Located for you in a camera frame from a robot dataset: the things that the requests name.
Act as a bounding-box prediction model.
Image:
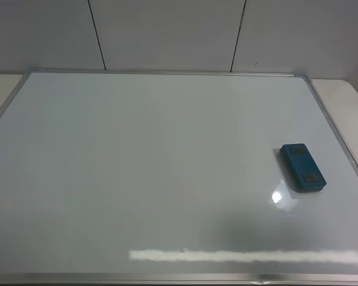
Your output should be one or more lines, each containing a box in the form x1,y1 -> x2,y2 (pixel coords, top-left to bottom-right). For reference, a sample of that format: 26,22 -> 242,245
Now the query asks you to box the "white whiteboard with aluminium frame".
0,70 -> 358,285

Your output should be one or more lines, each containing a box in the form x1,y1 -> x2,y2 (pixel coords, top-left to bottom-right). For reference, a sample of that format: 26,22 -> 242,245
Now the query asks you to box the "blue board eraser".
279,144 -> 326,193

